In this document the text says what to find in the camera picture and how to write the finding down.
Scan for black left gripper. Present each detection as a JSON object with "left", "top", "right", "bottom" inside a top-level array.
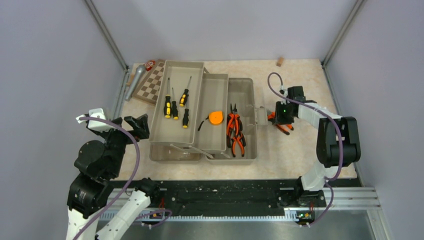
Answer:
[{"left": 96, "top": 112, "right": 150, "bottom": 177}]

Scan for large orange combination pliers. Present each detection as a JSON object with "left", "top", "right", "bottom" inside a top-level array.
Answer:
[{"left": 267, "top": 111, "right": 294, "bottom": 136}]

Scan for black yellow large screwdriver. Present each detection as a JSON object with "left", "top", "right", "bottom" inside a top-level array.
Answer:
[{"left": 163, "top": 78, "right": 172, "bottom": 119}]

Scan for orange long-nose pliers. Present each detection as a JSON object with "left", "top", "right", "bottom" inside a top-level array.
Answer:
[{"left": 228, "top": 104, "right": 243, "bottom": 135}]

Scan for small orange needle-nose pliers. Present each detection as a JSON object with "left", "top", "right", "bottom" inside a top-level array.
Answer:
[{"left": 231, "top": 132, "right": 246, "bottom": 158}]

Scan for black yellow small screwdriver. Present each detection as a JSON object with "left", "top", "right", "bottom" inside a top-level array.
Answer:
[{"left": 179, "top": 76, "right": 192, "bottom": 107}]

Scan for translucent beige tool box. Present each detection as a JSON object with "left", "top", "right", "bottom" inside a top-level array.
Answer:
[{"left": 149, "top": 60, "right": 266, "bottom": 165}]

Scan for orange tape measure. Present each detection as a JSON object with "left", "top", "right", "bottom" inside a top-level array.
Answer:
[{"left": 197, "top": 111, "right": 224, "bottom": 131}]

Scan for orange diagonal cutting pliers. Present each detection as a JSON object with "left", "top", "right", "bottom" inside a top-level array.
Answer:
[{"left": 226, "top": 113, "right": 240, "bottom": 138}]

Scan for orange black end pliers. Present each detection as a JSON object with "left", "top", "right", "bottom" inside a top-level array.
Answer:
[{"left": 226, "top": 133, "right": 232, "bottom": 148}]

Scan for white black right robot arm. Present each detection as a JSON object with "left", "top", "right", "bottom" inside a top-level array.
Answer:
[{"left": 275, "top": 86, "right": 361, "bottom": 206}]

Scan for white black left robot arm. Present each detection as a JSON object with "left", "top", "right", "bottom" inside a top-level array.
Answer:
[{"left": 66, "top": 114, "right": 161, "bottom": 240}]

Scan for black yellow medium screwdriver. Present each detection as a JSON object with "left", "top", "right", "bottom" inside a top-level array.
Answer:
[{"left": 171, "top": 87, "right": 179, "bottom": 120}]

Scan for wooden chessboard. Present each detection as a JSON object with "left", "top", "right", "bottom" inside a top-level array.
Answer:
[{"left": 132, "top": 59, "right": 165, "bottom": 105}]

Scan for black yellow long screwdriver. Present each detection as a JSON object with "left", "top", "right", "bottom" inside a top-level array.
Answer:
[{"left": 182, "top": 108, "right": 190, "bottom": 129}]

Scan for small wooden block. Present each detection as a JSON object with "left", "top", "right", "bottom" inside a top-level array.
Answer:
[{"left": 276, "top": 57, "right": 285, "bottom": 67}]

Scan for red small snack packet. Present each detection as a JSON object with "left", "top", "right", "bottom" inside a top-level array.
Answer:
[{"left": 143, "top": 60, "right": 156, "bottom": 71}]

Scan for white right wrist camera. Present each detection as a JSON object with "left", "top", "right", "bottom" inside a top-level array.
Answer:
[{"left": 279, "top": 85, "right": 288, "bottom": 99}]

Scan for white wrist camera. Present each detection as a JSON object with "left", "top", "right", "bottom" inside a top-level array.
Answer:
[
  {"left": 75, "top": 108, "right": 114, "bottom": 133},
  {"left": 279, "top": 85, "right": 288, "bottom": 99}
]

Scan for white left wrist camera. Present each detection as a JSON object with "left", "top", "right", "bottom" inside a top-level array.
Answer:
[{"left": 75, "top": 108, "right": 114, "bottom": 133}]

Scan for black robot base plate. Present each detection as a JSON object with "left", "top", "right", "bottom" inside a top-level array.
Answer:
[{"left": 115, "top": 178, "right": 362, "bottom": 218}]

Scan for aluminium frame rail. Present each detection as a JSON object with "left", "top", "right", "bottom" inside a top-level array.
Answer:
[{"left": 99, "top": 187, "right": 382, "bottom": 223}]

